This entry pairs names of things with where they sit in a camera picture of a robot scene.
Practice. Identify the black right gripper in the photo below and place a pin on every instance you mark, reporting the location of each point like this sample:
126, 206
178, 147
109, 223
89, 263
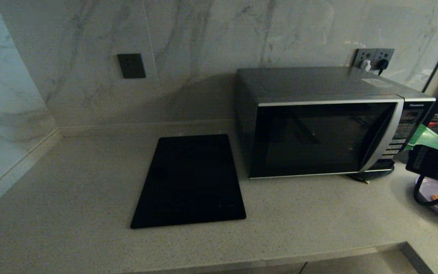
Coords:
428, 161

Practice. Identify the silver black microwave oven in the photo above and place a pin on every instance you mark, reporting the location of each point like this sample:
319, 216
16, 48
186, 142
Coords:
310, 83

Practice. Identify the green cutting board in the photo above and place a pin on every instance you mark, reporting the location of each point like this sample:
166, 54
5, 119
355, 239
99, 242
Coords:
428, 139

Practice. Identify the black power plug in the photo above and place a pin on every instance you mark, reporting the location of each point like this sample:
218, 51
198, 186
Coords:
382, 64

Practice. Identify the white power plug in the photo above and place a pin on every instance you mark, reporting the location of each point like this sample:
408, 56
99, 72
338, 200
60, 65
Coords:
365, 65

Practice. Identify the black induction cooktop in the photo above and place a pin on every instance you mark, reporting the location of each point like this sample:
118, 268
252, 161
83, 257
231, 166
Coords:
190, 182

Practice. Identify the dark single wall socket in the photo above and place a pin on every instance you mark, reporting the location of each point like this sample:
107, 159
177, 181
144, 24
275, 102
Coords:
131, 66

